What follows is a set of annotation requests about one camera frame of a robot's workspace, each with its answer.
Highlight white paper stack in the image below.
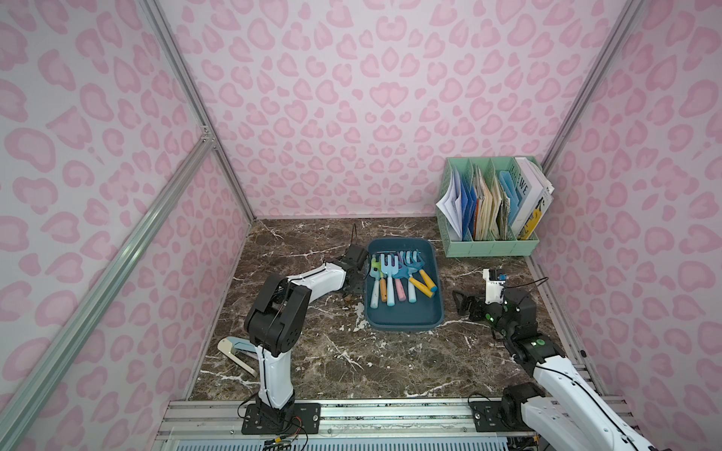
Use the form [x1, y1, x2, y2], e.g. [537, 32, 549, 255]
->
[436, 166, 463, 241]

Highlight pale teal rake white handle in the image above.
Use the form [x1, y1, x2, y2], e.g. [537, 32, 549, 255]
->
[370, 259, 381, 309]

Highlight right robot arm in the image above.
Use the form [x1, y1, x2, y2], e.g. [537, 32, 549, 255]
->
[452, 288, 656, 450]

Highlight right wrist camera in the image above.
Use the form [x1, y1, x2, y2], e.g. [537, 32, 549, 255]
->
[482, 269, 508, 304]

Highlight white yellow book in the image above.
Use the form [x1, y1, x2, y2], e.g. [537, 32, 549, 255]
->
[511, 157, 555, 241]

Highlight tan paper folders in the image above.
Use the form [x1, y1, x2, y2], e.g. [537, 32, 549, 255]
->
[472, 163, 511, 241]

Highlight light blue stapler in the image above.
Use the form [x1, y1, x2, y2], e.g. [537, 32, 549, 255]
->
[217, 336, 258, 377]

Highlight pale blue fork white handle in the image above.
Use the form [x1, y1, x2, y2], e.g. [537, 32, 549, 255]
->
[403, 251, 417, 304]

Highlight blue folders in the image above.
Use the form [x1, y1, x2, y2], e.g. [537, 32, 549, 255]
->
[461, 171, 479, 241]

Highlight light blue fork white handle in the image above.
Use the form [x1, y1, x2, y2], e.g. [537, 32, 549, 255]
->
[380, 254, 400, 307]

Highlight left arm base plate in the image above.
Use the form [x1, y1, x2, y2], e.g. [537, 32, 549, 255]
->
[242, 402, 322, 435]

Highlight purple rake pink handle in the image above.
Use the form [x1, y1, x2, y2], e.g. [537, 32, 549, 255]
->
[392, 253, 408, 302]

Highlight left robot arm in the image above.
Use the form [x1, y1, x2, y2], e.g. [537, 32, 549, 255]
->
[244, 244, 369, 415]

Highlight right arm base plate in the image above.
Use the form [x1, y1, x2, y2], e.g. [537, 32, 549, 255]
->
[468, 400, 530, 433]

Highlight green rake orange handle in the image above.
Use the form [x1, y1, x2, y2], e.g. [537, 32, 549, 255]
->
[370, 257, 387, 303]

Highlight dark teal storage box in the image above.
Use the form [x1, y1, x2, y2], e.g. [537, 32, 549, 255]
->
[362, 238, 445, 332]

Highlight aluminium front rail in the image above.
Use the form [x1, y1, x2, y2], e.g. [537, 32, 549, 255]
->
[152, 398, 550, 450]

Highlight mint green file organizer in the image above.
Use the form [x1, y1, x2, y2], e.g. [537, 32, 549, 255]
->
[435, 157, 540, 257]

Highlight teal fork yellow handle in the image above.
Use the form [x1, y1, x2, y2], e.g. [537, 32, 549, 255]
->
[412, 263, 434, 297]

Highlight teal rake yellow handle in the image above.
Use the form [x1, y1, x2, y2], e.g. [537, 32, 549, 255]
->
[409, 251, 438, 295]

